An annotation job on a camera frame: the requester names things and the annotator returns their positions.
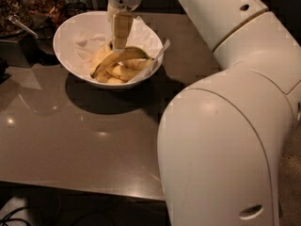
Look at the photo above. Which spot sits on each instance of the yellow banana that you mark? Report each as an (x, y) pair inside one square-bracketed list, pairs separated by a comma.
[(112, 58)]

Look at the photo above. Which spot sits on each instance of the white ceramic bowl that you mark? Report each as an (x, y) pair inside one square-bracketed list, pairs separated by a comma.
[(64, 46)]

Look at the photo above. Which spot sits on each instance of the metal scoop handle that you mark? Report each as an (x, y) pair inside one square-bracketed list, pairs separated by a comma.
[(15, 20)]

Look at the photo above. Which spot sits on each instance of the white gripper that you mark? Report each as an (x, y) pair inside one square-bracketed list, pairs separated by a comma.
[(122, 21)]

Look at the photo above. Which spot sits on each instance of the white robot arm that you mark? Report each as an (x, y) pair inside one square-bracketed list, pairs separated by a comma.
[(220, 139)]

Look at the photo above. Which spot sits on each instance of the white paper bowl liner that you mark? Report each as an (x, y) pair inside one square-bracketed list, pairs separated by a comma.
[(141, 36)]

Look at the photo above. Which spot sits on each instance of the glass jar with granola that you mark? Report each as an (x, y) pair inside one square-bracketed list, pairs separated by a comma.
[(17, 9)]

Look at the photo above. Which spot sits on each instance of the glass jar with dried fruit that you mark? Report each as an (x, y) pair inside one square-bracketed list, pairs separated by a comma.
[(54, 9)]

